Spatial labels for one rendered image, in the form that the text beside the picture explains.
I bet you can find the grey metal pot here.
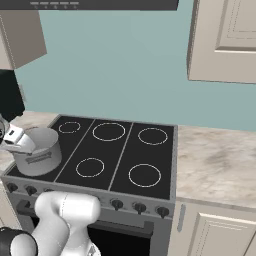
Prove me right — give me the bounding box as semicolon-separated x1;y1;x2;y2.
14;127;63;177

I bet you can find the black glass oven door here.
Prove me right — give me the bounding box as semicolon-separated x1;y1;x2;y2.
19;213;155;256

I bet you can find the grey cupboard door handle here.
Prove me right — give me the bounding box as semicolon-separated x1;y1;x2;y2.
177;203;187;234

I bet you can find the dark grey oven door handle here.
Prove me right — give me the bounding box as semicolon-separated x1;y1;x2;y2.
15;199;155;239

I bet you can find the beige wall cupboard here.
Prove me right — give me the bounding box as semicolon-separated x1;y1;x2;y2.
0;9;48;71
186;0;256;85

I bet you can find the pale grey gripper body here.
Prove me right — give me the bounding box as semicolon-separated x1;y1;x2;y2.
16;130;37;155

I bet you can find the beige panelled wall cupboard door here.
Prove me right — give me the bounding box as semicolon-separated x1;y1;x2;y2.
194;0;256;85

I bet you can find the beige base cupboard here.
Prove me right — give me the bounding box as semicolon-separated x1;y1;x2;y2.
0;181;23;232

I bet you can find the beige base cupboard door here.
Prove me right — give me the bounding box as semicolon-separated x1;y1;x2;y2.
167;199;256;256

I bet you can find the grey stove with black hob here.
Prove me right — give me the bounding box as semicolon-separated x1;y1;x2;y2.
0;114;179;256

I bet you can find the dark grey range hood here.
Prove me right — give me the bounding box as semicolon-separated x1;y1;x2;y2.
19;0;180;12

